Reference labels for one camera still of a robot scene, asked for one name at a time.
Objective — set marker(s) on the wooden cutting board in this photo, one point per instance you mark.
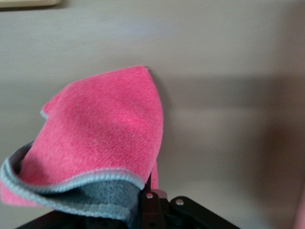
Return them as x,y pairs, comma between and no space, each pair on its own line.
28,3

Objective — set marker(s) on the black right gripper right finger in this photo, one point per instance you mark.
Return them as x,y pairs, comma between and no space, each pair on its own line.
162,214

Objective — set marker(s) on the pink plastic bin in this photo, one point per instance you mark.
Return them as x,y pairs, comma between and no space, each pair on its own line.
300,214

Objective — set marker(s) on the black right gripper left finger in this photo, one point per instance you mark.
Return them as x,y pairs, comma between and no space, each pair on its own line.
71,223

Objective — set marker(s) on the pink cloth with grey edge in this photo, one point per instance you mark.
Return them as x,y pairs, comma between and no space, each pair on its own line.
107,124

